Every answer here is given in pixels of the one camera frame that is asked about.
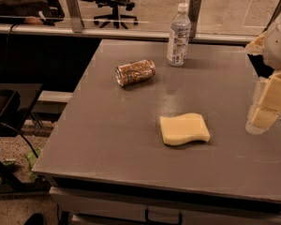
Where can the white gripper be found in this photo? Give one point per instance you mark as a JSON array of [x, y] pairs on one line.
[[279, 47]]

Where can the orange soda can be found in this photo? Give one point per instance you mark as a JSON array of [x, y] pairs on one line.
[[135, 72]]

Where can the clear plastic water bottle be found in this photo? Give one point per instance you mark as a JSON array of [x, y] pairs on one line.
[[179, 36]]

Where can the yellow wavy sponge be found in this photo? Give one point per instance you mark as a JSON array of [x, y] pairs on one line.
[[184, 128]]

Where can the white cabinet under table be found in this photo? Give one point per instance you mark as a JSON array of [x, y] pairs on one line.
[[101, 208]]

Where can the green crumpled wrapper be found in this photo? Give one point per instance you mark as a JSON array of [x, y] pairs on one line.
[[31, 158]]

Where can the black side table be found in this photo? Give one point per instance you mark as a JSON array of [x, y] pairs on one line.
[[17, 101]]

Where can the dark desk with clutter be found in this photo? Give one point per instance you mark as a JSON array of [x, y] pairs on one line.
[[35, 12]]

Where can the black shoe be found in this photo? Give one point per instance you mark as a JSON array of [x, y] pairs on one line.
[[35, 219]]

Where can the right metal glass bracket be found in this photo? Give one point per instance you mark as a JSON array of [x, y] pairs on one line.
[[277, 11]]

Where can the metal glass bracket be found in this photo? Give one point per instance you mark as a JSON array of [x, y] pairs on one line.
[[277, 11], [193, 14], [75, 16]]

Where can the middle metal glass bracket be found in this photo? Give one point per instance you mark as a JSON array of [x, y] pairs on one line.
[[193, 14]]

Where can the left metal glass bracket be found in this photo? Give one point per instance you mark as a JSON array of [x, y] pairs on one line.
[[75, 16]]

